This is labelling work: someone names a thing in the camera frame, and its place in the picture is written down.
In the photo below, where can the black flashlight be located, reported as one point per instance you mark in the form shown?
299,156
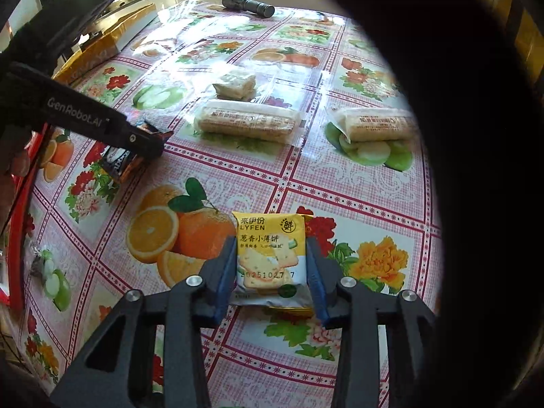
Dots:
248,4

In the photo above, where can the floral tablecloth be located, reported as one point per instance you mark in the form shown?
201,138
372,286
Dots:
255,174

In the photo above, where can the black snack packet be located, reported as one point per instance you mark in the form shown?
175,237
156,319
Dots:
121,166

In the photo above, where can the yellow cardboard box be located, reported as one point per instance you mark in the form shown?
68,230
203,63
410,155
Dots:
106,34

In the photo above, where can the yellow cracker packet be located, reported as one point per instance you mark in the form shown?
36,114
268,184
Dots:
267,259

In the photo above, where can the red plastic tray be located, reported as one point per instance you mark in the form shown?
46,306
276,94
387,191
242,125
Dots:
15,282

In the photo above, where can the right clear-wrapped biscuit pack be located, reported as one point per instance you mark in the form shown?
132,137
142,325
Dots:
374,124

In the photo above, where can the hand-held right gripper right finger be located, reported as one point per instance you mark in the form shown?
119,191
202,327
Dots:
316,284

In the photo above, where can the person's left hand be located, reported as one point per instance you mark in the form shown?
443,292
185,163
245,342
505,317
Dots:
15,163

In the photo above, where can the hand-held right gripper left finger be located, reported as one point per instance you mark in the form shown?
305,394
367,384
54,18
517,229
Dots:
225,280

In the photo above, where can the long clear-wrapped biscuit pack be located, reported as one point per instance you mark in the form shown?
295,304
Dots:
248,121

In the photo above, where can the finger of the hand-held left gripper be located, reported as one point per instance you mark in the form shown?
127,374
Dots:
142,142

